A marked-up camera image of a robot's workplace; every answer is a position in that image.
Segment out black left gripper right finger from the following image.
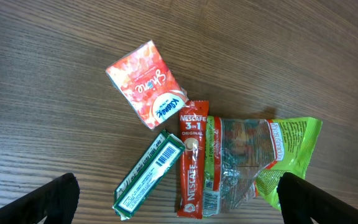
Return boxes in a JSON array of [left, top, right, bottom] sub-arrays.
[[277, 172, 358, 224]]

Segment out red coffee stick sachet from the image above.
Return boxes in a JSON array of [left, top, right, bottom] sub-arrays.
[[177, 101, 209, 219]]

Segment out red tissue pack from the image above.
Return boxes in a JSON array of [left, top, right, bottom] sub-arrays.
[[106, 40, 188, 129]]

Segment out green gum pack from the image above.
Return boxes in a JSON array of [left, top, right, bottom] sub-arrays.
[[112, 129, 185, 221]]

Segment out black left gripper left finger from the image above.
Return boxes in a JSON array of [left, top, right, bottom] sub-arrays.
[[0, 173, 80, 224]]

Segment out green snack bag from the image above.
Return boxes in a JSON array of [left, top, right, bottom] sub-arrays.
[[203, 116, 323, 217]]

